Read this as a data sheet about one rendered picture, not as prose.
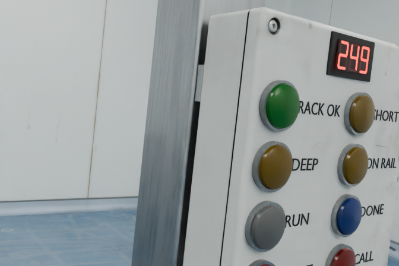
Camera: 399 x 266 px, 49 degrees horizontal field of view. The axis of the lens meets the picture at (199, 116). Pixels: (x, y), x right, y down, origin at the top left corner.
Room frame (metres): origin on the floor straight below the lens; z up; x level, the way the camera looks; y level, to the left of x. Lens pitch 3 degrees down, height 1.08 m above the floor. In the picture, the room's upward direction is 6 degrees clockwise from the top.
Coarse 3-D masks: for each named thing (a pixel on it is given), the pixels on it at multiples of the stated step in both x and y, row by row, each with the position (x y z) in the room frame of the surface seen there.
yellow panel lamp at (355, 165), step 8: (352, 152) 0.30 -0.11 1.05; (360, 152) 0.30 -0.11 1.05; (352, 160) 0.30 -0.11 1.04; (360, 160) 0.30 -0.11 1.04; (368, 160) 0.31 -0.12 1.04; (344, 168) 0.30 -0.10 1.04; (352, 168) 0.30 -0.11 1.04; (360, 168) 0.30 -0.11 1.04; (344, 176) 0.30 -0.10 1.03; (352, 176) 0.30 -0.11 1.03; (360, 176) 0.30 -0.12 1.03; (352, 184) 0.30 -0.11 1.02
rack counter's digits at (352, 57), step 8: (344, 40) 0.29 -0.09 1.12; (344, 48) 0.29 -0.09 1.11; (352, 48) 0.30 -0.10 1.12; (360, 48) 0.30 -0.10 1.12; (368, 48) 0.31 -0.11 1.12; (344, 56) 0.29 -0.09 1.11; (352, 56) 0.30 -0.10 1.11; (360, 56) 0.30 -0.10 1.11; (368, 56) 0.31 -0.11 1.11; (336, 64) 0.29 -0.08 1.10; (344, 64) 0.29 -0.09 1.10; (352, 64) 0.30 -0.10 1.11; (360, 64) 0.30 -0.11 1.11; (368, 64) 0.31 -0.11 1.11; (360, 72) 0.30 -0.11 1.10
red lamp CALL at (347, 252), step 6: (342, 252) 0.30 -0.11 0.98; (348, 252) 0.30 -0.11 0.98; (336, 258) 0.30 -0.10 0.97; (342, 258) 0.30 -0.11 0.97; (348, 258) 0.30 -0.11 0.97; (354, 258) 0.31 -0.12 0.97; (336, 264) 0.30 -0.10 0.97; (342, 264) 0.30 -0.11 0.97; (348, 264) 0.30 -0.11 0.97; (354, 264) 0.31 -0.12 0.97
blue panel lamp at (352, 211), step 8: (352, 200) 0.30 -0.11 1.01; (344, 208) 0.30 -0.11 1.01; (352, 208) 0.30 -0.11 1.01; (360, 208) 0.31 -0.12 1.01; (344, 216) 0.30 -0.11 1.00; (352, 216) 0.30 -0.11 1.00; (360, 216) 0.31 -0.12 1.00; (344, 224) 0.30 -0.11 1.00; (352, 224) 0.30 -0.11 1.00; (344, 232) 0.30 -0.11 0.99; (352, 232) 0.31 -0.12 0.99
